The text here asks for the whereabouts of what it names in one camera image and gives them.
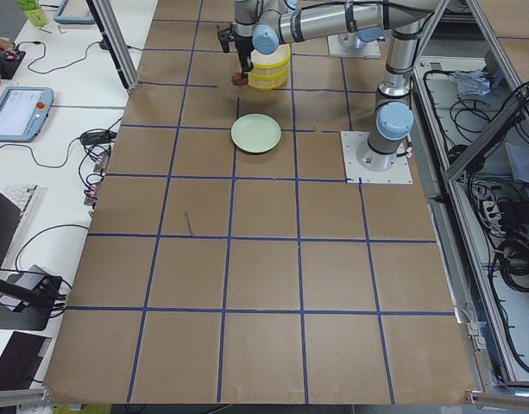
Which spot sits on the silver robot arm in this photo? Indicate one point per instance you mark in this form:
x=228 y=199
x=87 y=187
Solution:
x=352 y=65
x=246 y=15

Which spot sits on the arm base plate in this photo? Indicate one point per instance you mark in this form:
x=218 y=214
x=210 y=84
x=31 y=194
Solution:
x=351 y=46
x=364 y=166

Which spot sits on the black camera stand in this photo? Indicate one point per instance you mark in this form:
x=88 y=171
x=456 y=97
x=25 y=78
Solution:
x=27 y=298

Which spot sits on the white keyboard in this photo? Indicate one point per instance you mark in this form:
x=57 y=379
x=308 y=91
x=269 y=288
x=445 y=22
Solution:
x=22 y=196

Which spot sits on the brown steamed bun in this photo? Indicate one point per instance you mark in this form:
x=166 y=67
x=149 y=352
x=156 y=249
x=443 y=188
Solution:
x=239 y=79

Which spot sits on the aluminium frame post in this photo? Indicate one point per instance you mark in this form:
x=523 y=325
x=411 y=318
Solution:
x=112 y=36

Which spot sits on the pale green plate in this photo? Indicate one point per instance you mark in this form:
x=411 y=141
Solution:
x=255 y=133

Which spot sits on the black power adapter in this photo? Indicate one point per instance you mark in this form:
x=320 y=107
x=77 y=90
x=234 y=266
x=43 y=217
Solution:
x=99 y=137

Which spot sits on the blue teach pendant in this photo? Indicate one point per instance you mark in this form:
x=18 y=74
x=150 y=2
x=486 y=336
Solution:
x=23 y=110

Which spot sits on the yellow steamer layer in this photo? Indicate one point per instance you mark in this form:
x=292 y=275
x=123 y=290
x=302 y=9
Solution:
x=268 y=64
x=268 y=79

